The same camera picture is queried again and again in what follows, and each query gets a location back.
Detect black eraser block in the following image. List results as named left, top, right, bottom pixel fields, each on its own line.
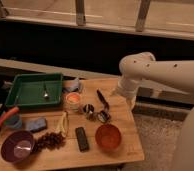
left=75, top=127, right=89, bottom=152

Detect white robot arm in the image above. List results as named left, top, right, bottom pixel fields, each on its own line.
left=114, top=52, right=194, bottom=171

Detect red bowl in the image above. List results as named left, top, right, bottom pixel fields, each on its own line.
left=95, top=124, right=122, bottom=150

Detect purple bowl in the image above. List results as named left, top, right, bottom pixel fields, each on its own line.
left=0, top=130, right=35, bottom=163

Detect blue crumpled cloth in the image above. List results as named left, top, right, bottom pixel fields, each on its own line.
left=63, top=78, right=83, bottom=93

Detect orange lit candle jar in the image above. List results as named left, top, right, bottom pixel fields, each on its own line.
left=65, top=92, right=81, bottom=111

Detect black binder clip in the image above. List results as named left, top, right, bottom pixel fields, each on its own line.
left=97, top=110, right=111, bottom=123

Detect metal spoon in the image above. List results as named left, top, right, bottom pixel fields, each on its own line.
left=43, top=83, right=49, bottom=99

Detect yellow banana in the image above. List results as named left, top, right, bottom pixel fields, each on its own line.
left=56, top=111, right=68, bottom=137

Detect green plastic tray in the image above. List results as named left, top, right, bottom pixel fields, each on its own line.
left=5, top=73, right=63, bottom=108

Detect dark red grape bunch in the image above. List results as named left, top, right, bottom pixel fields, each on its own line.
left=33, top=132, right=65, bottom=153

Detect blue sponge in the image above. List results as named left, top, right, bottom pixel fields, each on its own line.
left=25, top=117, right=47, bottom=132

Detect blue round cup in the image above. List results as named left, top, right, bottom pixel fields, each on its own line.
left=5, top=115, right=22, bottom=129

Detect orange handled tool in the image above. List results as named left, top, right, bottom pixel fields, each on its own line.
left=0, top=106, right=19, bottom=127

